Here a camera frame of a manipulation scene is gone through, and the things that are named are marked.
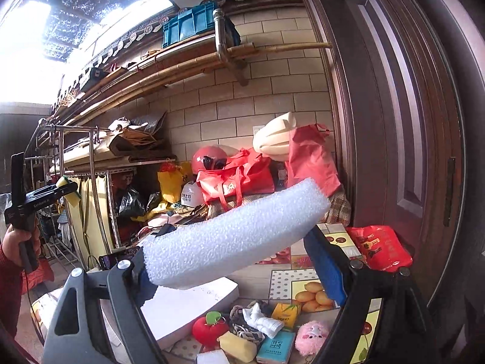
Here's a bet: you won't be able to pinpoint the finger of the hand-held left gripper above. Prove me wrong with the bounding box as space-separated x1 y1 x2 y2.
50 181 79 199

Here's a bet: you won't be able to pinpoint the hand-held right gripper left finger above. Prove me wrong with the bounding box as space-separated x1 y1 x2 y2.
42 248 167 364

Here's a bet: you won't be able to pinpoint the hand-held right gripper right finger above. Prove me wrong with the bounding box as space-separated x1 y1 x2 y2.
303 225 448 364

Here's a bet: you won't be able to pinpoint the yellow sponge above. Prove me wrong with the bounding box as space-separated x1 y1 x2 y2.
57 176 81 206

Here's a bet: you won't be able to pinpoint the blue tissue packet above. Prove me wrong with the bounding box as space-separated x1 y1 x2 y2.
256 331 296 364

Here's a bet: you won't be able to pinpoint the white foam block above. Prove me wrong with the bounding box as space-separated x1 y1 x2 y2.
142 177 331 291

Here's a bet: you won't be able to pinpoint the cow print cloth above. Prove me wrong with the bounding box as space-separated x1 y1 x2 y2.
228 303 266 346

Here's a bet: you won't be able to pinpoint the pale yellow soft pad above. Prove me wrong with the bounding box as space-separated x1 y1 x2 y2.
219 332 257 362

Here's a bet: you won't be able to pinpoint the person's left hand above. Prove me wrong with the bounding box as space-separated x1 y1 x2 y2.
1 225 42 265

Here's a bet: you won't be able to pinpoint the yellow curtain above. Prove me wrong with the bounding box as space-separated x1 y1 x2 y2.
62 170 115 271

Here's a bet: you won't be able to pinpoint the fruit print tablecloth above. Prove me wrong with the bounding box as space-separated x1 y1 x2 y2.
30 222 384 364

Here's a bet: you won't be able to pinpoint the black smartphone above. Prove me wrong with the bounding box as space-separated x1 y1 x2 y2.
99 249 142 271

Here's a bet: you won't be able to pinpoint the white foam board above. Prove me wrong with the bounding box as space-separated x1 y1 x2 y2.
141 276 240 349

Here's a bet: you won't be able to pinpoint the metal rack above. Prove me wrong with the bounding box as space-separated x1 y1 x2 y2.
26 118 138 271

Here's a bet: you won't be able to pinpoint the red printed plastic bag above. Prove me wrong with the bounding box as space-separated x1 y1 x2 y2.
346 225 413 271

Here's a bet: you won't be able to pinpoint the yellow snack packet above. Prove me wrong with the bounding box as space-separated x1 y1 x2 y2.
272 303 302 329

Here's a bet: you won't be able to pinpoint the black plastic bag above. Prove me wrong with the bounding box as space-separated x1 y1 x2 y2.
115 187 147 219

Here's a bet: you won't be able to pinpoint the pink plush toy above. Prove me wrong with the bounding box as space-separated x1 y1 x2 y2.
295 320 331 356

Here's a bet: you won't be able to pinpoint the red apple plush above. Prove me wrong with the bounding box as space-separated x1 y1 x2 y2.
192 311 230 348

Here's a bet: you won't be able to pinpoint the white sock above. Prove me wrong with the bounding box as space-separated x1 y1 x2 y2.
242 302 285 339

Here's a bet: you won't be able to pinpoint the brown paper bags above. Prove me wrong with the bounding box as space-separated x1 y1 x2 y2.
107 111 177 162

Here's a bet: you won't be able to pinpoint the small white foam piece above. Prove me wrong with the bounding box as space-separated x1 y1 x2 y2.
196 351 229 364

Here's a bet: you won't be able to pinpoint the white helmet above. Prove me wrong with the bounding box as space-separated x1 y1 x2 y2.
179 181 207 208

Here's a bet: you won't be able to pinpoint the yellow bag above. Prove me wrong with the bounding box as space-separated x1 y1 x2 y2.
157 162 192 204

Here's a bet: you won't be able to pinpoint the coral plastic bag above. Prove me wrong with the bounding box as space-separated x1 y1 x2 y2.
284 123 342 198

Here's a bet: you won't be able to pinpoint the red tote bag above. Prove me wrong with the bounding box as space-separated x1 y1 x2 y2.
196 150 276 213

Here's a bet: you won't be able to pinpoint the bamboo pole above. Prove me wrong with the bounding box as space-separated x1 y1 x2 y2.
138 42 333 72
61 58 228 123

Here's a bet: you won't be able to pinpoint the cream foam roll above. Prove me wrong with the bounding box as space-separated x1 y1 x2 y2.
253 111 301 162

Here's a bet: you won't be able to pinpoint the pink helmet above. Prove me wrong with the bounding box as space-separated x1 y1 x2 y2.
191 145 229 175

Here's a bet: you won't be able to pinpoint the brown wooden door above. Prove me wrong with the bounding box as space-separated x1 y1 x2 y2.
291 0 485 364

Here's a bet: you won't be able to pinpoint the blue plastic crate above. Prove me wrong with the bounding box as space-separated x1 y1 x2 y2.
162 2 229 49

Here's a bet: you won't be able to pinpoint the metal pipe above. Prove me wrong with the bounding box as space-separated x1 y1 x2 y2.
212 8 249 86

